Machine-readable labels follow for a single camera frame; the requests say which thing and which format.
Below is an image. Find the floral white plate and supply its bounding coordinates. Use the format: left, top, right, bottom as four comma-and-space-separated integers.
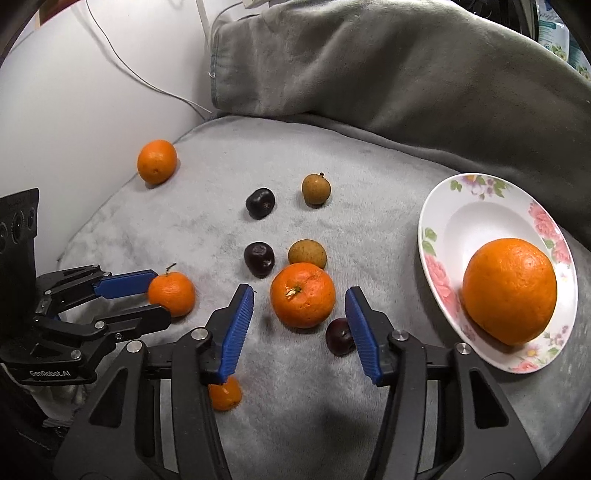
418, 173, 578, 374

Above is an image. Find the tiny kumquat orange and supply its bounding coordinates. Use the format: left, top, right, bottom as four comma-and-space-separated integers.
208, 376, 242, 412

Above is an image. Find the small mandarin with stem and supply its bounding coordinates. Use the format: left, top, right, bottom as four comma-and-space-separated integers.
147, 263, 197, 318

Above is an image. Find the left white gloved hand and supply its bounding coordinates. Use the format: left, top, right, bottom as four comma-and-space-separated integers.
24, 385, 87, 422

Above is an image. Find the grey fleece blanket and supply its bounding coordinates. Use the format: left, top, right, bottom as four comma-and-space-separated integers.
61, 1, 590, 464

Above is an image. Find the medium orange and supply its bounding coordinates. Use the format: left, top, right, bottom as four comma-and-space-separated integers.
136, 140, 178, 185

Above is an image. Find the white cable on wall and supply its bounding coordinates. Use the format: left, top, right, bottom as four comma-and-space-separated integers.
84, 0, 260, 116

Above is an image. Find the brown longan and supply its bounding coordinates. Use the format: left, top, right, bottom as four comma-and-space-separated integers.
287, 239, 328, 269
301, 173, 332, 207

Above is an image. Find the dark plum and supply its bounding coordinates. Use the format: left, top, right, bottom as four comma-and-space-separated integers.
325, 318, 356, 357
245, 187, 276, 220
243, 242, 276, 278

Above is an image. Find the large orange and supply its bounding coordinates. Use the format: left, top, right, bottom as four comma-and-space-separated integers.
461, 238, 558, 347

